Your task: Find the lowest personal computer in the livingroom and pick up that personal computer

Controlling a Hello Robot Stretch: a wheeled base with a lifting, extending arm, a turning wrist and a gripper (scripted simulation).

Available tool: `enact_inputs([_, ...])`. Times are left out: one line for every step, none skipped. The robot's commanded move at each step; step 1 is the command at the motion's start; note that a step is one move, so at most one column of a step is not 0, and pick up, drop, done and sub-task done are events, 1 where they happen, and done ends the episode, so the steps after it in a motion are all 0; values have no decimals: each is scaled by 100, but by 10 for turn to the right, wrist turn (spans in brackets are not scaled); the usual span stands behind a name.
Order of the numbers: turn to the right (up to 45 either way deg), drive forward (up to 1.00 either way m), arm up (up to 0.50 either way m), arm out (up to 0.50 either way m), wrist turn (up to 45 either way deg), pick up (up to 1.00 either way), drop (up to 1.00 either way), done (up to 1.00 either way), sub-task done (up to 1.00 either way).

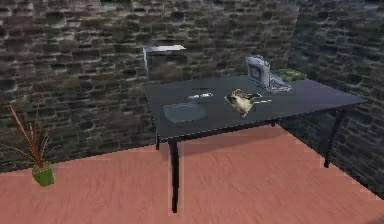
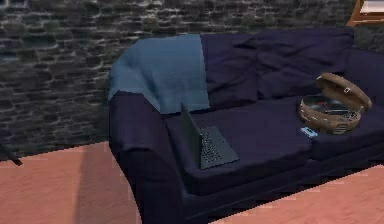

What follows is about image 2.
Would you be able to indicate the dark navy sofa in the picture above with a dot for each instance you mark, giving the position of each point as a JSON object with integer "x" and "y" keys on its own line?
{"x": 260, "y": 140}

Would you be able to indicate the black slanted furniture leg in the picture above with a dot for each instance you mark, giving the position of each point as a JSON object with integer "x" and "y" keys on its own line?
{"x": 10, "y": 154}

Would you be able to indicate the wooden framed picture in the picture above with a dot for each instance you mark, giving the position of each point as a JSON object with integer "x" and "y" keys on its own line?
{"x": 368, "y": 11}

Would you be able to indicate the dark grey laptop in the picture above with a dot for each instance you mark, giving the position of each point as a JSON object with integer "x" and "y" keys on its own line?
{"x": 213, "y": 148}

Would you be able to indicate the blue throw blanket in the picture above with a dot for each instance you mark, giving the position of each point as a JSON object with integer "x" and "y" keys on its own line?
{"x": 166, "y": 73}

